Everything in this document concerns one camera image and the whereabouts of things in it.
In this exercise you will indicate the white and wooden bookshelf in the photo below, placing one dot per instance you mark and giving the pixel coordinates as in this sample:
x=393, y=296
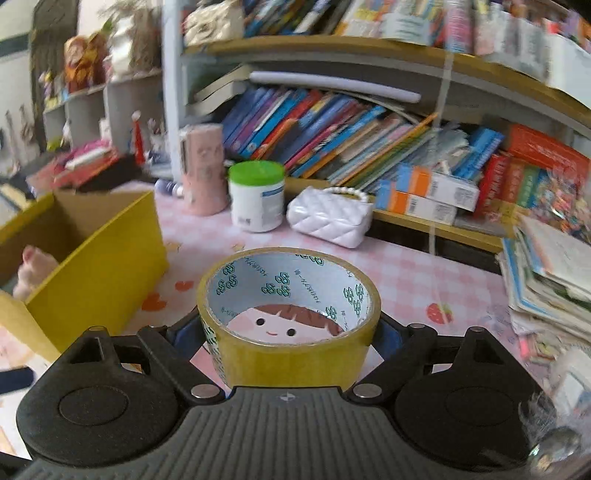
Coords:
x=360, y=60

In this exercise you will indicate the clear plastic bottle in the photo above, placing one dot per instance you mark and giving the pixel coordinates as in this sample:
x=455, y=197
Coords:
x=459, y=25

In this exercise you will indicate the orange and white carton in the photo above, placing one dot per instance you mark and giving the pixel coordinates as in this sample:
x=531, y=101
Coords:
x=415, y=205
x=438, y=184

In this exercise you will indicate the white quilted purse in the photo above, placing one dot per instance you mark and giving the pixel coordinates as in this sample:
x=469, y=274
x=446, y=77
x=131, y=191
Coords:
x=328, y=221

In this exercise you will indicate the pile of red books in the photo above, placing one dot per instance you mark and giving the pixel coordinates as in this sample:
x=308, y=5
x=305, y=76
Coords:
x=83, y=164

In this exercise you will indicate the row of colourful leaning books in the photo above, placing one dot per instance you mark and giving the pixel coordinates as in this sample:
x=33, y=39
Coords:
x=323, y=134

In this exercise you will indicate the white jar with green lid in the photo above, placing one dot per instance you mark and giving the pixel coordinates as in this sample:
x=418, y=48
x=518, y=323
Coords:
x=256, y=203

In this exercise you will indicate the red pointed figure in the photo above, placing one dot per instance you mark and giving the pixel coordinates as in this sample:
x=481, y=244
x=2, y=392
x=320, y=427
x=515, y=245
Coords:
x=138, y=138

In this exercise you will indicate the colourful floral ornament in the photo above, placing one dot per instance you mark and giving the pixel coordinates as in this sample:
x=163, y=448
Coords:
x=568, y=198

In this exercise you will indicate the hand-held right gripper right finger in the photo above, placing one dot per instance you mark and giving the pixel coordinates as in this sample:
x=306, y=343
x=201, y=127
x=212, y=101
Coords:
x=406, y=350

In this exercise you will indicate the orange plush figure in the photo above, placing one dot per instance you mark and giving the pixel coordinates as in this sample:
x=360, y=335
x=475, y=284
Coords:
x=85, y=62

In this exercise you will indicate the pink cylindrical container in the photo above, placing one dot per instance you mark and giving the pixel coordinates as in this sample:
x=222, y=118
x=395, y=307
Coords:
x=205, y=175

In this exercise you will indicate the pair of flat lying books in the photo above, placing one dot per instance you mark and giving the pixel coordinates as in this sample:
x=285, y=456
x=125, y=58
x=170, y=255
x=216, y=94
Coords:
x=221, y=90

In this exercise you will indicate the yellow cardboard box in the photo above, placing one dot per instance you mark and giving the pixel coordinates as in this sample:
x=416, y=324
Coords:
x=106, y=277

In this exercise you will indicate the white power strip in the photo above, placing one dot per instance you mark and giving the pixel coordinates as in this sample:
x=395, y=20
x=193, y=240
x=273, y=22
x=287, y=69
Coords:
x=575, y=383

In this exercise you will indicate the small blue white bottle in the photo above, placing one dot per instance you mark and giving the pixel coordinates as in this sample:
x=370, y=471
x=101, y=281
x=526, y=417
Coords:
x=170, y=188

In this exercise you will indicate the cream quilted purse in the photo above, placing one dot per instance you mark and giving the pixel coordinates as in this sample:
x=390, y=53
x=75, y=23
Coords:
x=214, y=23

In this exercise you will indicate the red boxed book set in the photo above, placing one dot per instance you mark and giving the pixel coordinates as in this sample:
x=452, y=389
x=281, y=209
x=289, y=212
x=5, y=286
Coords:
x=545, y=152

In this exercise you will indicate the white lamp bar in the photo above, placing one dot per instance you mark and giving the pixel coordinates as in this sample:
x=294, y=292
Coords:
x=332, y=85

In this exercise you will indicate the white pen container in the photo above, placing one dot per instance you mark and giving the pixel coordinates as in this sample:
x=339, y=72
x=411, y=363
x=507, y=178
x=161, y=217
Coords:
x=568, y=64

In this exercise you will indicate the yellow packing tape roll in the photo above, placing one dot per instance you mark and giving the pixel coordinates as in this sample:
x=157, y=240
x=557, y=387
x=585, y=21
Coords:
x=295, y=364

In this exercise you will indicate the stack of books and papers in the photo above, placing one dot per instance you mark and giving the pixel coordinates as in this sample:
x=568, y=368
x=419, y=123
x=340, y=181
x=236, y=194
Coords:
x=549, y=277

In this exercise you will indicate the grey side shelf unit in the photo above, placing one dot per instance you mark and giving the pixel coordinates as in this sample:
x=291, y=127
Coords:
x=87, y=110

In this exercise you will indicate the row of thin upright books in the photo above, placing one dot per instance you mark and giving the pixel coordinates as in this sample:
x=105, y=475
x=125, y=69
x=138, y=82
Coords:
x=314, y=16

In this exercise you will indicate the pink paw plush toy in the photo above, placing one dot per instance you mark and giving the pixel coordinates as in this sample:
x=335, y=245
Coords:
x=37, y=272

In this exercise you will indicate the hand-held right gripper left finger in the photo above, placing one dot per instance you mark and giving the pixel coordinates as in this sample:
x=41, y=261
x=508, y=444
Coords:
x=187, y=332

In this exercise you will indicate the pink printed desk mat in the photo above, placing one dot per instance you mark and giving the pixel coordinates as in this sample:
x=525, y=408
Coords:
x=415, y=286

